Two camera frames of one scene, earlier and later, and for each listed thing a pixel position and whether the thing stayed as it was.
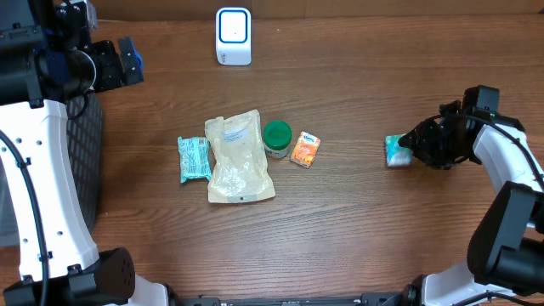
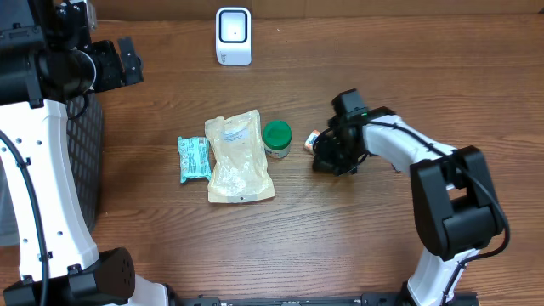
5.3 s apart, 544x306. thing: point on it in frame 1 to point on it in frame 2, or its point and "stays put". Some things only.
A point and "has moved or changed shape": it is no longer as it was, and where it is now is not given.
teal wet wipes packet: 195,158 stays put
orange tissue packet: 305,150 has moved or changed shape
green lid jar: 277,137 stays put
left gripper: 110,54 stays put
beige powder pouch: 238,167 stays put
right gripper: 419,144 to 325,161
